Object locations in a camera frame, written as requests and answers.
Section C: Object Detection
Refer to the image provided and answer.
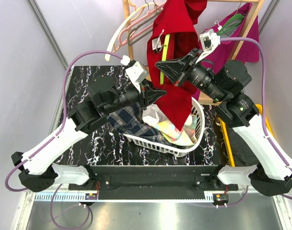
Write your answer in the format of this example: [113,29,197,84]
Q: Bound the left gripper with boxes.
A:
[104,79,167,115]

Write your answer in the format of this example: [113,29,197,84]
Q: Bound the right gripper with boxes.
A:
[156,47,226,102]

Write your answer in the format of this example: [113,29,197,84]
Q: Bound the white garment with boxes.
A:
[142,104,167,125]

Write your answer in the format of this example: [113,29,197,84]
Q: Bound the navy plaid skirt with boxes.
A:
[108,103,175,147]

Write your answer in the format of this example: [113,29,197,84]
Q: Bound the yellow-green hanger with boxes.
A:
[160,34,170,85]

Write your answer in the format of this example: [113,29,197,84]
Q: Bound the red dress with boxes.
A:
[147,0,207,130]

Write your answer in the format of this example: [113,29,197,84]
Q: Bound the white plastic laundry basket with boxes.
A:
[124,98,205,157]

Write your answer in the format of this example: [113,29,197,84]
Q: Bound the grey wire hanger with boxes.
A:
[127,1,165,46]

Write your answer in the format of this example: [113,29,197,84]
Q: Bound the pastel floral skirt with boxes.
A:
[154,115,198,147]

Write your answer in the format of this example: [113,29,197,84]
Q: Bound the cream plastic hanger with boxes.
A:
[105,0,161,61]

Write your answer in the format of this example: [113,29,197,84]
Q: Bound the pink plastic hanger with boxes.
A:
[114,0,168,52]

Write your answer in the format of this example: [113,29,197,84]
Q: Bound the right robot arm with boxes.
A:
[155,48,292,196]

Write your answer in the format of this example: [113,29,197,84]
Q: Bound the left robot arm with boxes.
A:
[12,76,166,192]

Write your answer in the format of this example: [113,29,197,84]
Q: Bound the green hanger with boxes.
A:
[217,13,245,37]

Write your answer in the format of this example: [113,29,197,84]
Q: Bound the wooden clothes rack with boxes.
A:
[123,0,267,106]

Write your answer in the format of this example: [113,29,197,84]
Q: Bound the magenta dress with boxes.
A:
[202,3,259,73]

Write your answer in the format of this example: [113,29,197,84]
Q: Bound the folded dark clothes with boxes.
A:
[227,127,259,166]

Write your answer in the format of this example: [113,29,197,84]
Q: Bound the yellow plastic bin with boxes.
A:
[217,103,276,168]

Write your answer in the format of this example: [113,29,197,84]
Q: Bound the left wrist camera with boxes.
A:
[125,61,148,91]

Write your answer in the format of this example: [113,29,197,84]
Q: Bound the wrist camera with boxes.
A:
[125,61,148,91]
[198,29,221,61]

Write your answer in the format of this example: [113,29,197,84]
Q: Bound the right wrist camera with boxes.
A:
[198,29,221,61]

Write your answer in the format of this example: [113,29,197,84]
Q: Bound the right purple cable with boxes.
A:
[220,36,292,201]

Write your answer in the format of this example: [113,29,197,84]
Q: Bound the purple cable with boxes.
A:
[220,36,292,201]
[5,50,127,227]

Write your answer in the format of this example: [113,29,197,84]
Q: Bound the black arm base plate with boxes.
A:
[69,165,238,202]

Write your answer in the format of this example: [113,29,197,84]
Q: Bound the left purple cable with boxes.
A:
[5,50,127,227]

